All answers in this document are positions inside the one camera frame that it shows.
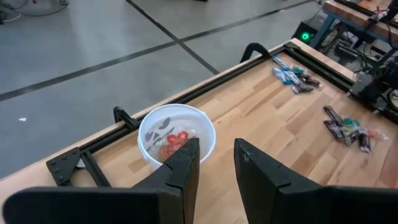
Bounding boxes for white skull bucket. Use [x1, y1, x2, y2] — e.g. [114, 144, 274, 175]
[137, 103, 217, 171]

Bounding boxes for white blue Hershey bar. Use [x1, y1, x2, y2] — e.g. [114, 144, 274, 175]
[272, 55, 292, 71]
[272, 67, 293, 85]
[284, 70, 302, 85]

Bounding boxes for red candy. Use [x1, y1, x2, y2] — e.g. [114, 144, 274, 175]
[166, 130, 190, 150]

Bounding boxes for dark brown Hershey bar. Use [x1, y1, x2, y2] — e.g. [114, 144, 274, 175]
[358, 132, 373, 154]
[323, 119, 346, 141]
[300, 74, 322, 88]
[323, 105, 345, 125]
[292, 84, 315, 94]

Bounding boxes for wooden table blue legs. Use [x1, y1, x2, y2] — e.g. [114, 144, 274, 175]
[309, 0, 398, 60]

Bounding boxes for black frame bracket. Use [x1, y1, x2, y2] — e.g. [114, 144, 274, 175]
[239, 42, 271, 63]
[113, 106, 140, 130]

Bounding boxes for pink wrapped candy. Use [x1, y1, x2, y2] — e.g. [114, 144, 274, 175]
[366, 128, 390, 141]

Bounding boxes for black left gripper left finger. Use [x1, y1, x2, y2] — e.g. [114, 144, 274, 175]
[2, 138, 201, 224]

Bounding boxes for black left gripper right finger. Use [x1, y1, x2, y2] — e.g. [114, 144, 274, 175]
[233, 138, 398, 224]

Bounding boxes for black box green light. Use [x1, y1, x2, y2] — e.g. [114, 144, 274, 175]
[292, 21, 320, 47]

